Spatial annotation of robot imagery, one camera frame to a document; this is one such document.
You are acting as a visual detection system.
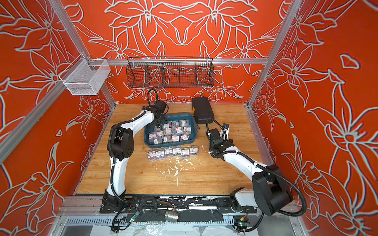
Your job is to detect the removed paper clip box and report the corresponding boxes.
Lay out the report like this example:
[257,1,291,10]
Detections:
[147,149,157,162]
[172,146,181,156]
[164,147,174,158]
[156,148,165,160]
[190,146,198,157]

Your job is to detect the blue plastic storage tray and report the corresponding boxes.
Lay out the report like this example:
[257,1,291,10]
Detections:
[144,113,197,148]

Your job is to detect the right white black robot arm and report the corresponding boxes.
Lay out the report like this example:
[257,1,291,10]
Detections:
[206,118,307,217]

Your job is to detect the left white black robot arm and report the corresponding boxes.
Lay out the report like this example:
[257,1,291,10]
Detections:
[100,97,169,213]

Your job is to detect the black tool case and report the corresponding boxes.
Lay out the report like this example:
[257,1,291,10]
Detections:
[192,97,215,124]

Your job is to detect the black wire wall basket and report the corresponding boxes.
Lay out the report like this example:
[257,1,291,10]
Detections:
[126,57,215,89]

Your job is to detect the white wire wall basket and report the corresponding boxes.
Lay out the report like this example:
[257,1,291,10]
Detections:
[58,54,110,96]

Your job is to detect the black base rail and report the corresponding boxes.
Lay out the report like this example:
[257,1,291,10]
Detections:
[99,194,258,224]

